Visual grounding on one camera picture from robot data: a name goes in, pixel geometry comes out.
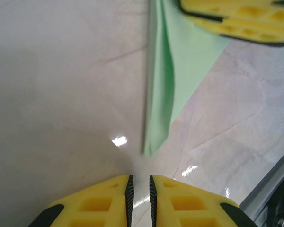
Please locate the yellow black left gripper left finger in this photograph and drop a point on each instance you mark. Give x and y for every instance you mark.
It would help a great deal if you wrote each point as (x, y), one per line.
(97, 208)

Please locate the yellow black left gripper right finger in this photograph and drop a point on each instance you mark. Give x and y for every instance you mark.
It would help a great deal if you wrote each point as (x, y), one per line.
(187, 208)

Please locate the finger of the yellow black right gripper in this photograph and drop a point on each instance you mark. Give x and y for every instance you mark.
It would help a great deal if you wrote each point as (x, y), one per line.
(239, 10)
(251, 32)

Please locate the light green paper sheet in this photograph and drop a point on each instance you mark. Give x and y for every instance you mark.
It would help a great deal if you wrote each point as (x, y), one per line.
(161, 94)

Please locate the narrow aluminium rail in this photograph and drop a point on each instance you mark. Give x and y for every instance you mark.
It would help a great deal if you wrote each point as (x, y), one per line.
(267, 185)

